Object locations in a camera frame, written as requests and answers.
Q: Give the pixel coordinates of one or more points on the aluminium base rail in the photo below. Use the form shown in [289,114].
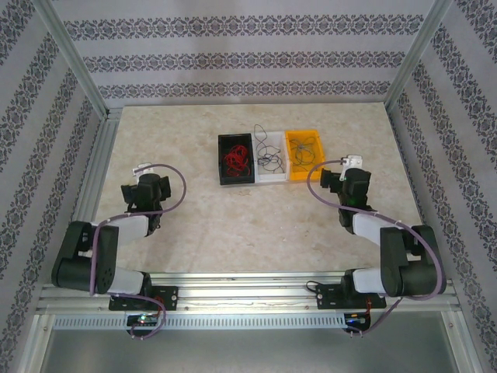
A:
[248,295]

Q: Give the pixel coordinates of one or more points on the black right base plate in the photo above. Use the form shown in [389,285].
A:
[330,297]

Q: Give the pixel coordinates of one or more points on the yellow plastic bin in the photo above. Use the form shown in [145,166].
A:
[306,176]

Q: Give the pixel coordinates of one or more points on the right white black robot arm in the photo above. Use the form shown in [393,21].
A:
[369,229]

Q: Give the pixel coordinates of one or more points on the grey sheet metal shelf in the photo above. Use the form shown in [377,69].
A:
[248,349]

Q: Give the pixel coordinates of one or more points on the aluminium frame post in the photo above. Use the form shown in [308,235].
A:
[74,58]
[417,58]

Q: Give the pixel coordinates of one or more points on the right controller board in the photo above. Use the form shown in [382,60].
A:
[355,318]

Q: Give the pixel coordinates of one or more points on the black plastic bin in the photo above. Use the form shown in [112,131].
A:
[235,178]

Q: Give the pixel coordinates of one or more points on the aluminium side rail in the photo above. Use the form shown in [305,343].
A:
[91,186]

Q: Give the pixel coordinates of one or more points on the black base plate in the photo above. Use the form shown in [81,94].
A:
[330,297]
[169,297]

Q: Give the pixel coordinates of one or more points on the left controller board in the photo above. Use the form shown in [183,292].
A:
[141,319]

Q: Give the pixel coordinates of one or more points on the controller board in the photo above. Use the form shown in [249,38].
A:
[141,319]
[355,318]

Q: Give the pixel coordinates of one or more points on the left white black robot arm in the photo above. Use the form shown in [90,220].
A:
[128,225]

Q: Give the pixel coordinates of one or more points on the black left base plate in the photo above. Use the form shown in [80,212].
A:
[169,297]

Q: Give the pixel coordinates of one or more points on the white plastic bin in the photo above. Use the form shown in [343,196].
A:
[272,176]

